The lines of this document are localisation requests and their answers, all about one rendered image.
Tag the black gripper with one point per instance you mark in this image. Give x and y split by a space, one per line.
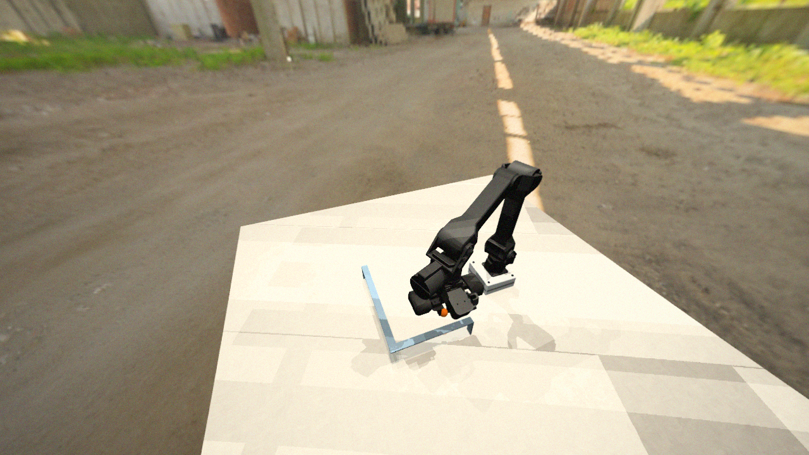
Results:
420 306

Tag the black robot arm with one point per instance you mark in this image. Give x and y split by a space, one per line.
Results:
512 182

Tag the clear l-shaped low wall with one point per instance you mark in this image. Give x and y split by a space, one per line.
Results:
424 346

